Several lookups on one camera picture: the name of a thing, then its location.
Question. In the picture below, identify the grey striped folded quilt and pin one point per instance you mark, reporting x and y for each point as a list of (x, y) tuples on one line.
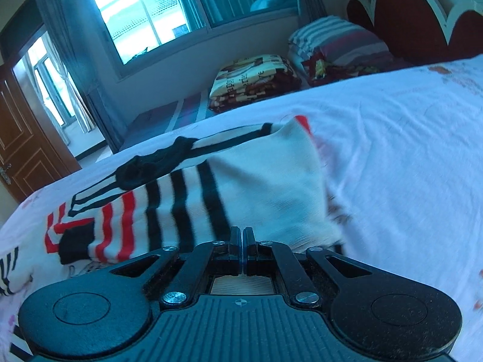
[(339, 37)]

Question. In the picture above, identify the red white scalloped headboard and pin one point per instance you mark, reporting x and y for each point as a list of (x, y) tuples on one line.
[(407, 15)]

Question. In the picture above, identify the white black red striped sweater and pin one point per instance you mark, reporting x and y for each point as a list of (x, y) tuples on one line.
[(264, 181)]

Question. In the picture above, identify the balcony glass door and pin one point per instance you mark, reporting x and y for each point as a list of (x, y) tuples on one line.
[(53, 83)]

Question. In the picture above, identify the black striped white cloth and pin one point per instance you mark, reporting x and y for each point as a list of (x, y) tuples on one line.
[(7, 271)]

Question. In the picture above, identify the bed with white floral sheet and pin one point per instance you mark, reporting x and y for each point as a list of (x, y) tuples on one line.
[(396, 158)]

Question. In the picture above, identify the red patterned folded quilt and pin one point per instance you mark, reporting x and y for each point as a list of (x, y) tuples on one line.
[(324, 69)]

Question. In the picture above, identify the teal cushion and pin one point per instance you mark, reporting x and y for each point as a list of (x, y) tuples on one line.
[(273, 0)]

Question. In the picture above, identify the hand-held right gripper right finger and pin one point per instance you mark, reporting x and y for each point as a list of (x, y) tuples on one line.
[(247, 250)]

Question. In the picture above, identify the brown wooden door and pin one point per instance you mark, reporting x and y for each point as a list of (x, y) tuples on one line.
[(22, 139)]

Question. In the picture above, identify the large glass window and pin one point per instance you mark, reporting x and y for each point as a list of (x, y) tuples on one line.
[(143, 3)]

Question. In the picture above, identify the cream brown printed folded blanket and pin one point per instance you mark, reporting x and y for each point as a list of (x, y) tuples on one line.
[(249, 79)]

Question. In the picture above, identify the low bed with striped sheet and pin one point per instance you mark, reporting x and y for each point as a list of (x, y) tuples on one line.
[(158, 120)]

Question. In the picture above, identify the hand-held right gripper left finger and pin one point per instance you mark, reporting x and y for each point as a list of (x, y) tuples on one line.
[(237, 250)]

